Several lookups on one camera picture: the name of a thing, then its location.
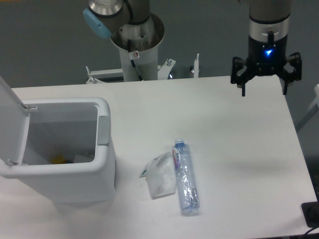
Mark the white plastic trash can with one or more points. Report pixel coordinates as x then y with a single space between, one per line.
80 130

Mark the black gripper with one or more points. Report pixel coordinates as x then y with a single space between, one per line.
262 57

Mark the black device at table edge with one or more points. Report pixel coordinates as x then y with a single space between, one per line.
311 213

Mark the white plastic bag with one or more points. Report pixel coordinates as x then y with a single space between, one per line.
160 176

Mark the white frame at right edge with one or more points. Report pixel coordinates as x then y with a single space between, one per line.
312 109

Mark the white metal mounting frame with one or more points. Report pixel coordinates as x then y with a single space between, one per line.
135 67

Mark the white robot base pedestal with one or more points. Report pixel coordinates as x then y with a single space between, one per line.
145 37

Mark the white trash can lid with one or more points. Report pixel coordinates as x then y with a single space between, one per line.
14 124

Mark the yellow trash inside can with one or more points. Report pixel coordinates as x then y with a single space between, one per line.
60 159

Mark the clear plastic water bottle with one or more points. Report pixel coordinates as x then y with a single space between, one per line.
185 178

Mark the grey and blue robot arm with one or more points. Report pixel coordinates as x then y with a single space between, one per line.
269 20

